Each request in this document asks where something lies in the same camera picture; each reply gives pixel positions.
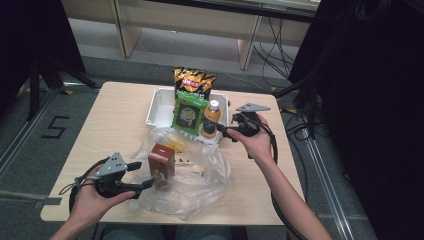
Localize black metal stand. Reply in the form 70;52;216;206
274;33;323;139

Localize green snack packet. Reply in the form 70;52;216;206
170;91;210;136

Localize aluminium floor rail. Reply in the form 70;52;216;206
0;89;62;183
299;114;357;240

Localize brown drink carton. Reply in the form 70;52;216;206
147;143;177;188

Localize person's right hand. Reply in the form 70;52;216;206
227;114;276;163

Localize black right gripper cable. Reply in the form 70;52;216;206
248;120;309;240

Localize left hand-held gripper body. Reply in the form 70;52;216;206
94;151;135;200

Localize black yellow chip bag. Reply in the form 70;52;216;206
173;67;216;101

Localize black tripod stand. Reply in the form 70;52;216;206
25;53;101;122

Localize orange juice bottle white cap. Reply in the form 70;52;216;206
200;99;222;140

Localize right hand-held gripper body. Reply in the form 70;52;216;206
230;102;272;138

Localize person's left hand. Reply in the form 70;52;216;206
70;164;138;224

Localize light wooden desk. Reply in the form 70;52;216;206
61;0;321;71

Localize person's legs in jeans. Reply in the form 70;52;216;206
101;223;235;240

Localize yellow snack packet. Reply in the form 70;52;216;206
163;133;192;154

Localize dark curtain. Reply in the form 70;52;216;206
0;0;87;113
288;0;424;240

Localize black floor cables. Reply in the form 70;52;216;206
252;16;298;81

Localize white plastic bin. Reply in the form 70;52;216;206
145;87;231;146

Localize clear plastic bag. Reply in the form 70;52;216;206
128;128;235;222

